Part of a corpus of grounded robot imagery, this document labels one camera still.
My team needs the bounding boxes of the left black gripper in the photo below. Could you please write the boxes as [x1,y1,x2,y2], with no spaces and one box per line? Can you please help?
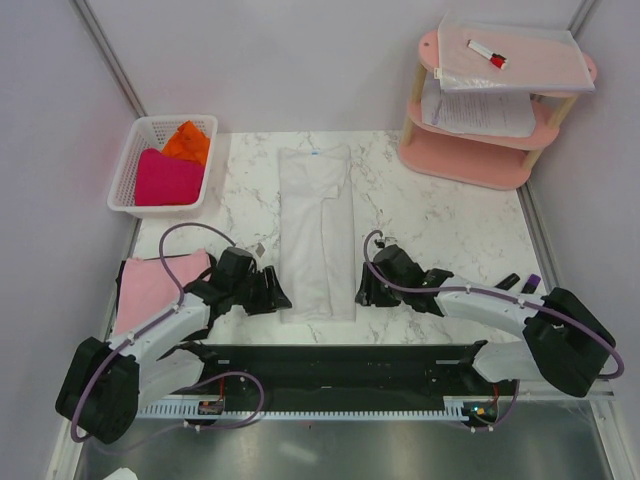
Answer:
[231,265,291,316]

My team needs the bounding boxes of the white t shirt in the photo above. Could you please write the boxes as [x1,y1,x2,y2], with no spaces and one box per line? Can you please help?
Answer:
[278,145,356,324]

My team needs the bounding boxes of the pink t shirt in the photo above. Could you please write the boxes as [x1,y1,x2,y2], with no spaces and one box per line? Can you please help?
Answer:
[110,251,214,336]

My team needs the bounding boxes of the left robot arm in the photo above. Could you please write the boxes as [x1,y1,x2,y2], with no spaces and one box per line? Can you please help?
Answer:
[55,247,292,444]

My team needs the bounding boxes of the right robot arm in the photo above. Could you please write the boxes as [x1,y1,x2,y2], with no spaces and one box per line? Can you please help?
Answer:
[356,244,624,398]

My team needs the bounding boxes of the green capped marker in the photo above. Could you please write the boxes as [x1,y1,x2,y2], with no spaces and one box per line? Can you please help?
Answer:
[495,273,520,291]

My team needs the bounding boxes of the magenta folded t shirt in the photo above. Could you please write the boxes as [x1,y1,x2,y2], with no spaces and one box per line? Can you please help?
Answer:
[134,149,205,207]

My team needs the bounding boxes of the white plastic basket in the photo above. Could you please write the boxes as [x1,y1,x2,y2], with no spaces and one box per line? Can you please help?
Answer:
[107,114,218,219]

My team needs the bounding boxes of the purple black marker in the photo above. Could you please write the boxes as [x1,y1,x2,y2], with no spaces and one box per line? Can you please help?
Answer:
[521,274,541,294]

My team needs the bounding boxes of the orange t shirt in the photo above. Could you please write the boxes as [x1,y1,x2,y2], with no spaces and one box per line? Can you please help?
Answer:
[161,121,210,166]

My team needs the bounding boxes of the printed paper sheets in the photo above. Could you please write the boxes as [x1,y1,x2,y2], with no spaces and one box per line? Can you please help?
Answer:
[420,92,536,138]

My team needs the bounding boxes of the white crumpled paper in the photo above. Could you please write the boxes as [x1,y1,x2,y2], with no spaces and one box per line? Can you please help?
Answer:
[103,467,138,480]

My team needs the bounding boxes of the translucent document folder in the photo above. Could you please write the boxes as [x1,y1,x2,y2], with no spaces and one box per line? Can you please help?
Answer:
[436,13,595,93]

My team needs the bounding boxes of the red white marker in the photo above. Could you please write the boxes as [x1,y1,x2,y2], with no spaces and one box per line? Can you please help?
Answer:
[467,39,508,70]

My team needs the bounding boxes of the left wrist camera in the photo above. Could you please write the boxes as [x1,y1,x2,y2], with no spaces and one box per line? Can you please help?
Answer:
[254,243,266,258]

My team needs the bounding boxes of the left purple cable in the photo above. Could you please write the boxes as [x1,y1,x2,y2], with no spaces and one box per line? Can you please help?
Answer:
[69,223,266,455]

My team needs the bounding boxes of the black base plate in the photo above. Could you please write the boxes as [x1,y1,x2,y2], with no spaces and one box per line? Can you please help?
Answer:
[103,343,584,407]

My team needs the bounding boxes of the white slotted cable duct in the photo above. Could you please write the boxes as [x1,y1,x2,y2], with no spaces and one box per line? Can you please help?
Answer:
[137,396,496,421]

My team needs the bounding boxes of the aluminium rail frame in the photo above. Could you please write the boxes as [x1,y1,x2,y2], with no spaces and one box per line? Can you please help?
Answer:
[49,382,637,479]

